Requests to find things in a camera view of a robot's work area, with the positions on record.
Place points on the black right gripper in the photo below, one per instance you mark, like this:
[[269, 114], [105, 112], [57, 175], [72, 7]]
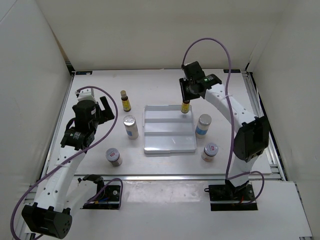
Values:
[[183, 82]]

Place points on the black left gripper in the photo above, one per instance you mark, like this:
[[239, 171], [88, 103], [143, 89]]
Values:
[[105, 115]]

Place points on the brown sauce bottle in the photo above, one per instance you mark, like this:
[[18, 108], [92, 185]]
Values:
[[125, 101], [185, 106]]

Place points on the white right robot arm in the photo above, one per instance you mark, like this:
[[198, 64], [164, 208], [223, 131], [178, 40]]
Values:
[[251, 133]]

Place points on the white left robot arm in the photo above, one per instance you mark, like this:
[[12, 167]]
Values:
[[51, 212]]

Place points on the left tall silver-lid jar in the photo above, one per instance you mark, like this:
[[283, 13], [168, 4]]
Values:
[[131, 127]]

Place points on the tall silver-lid jar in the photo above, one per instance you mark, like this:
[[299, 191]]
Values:
[[203, 125], [131, 127]]

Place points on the right tall silver-lid jar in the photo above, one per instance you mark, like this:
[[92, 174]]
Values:
[[203, 125]]

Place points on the white tiered organizer tray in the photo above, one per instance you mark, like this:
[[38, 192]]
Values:
[[167, 130]]

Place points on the right blue corner label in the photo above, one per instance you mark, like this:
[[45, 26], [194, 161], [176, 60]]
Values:
[[233, 71]]

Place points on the blue corner label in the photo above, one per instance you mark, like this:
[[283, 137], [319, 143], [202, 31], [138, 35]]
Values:
[[233, 71], [83, 73]]

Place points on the left short white-lid jar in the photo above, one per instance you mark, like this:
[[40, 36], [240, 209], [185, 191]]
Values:
[[113, 156]]

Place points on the short white-lid jar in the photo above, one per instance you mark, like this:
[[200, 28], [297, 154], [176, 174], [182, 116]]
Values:
[[113, 156], [209, 152]]

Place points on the left blue corner label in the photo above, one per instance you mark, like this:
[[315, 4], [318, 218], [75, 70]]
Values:
[[83, 73]]

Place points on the right short white-lid jar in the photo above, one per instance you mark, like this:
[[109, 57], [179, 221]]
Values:
[[209, 152]]

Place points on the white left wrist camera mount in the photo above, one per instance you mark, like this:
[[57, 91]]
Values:
[[86, 94]]

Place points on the aluminium left frame rail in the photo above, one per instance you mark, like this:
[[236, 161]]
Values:
[[46, 164]]

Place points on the aluminium frame rail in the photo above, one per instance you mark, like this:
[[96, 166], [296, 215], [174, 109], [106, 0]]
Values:
[[46, 164], [272, 151]]

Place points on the aluminium front rail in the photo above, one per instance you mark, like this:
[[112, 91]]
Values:
[[206, 177]]

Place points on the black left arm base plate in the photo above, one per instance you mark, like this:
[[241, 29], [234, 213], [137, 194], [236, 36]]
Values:
[[108, 195]]

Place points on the aluminium right frame rail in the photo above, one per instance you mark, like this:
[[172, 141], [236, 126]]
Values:
[[272, 151]]

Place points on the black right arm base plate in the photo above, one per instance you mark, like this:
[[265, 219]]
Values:
[[226, 197]]

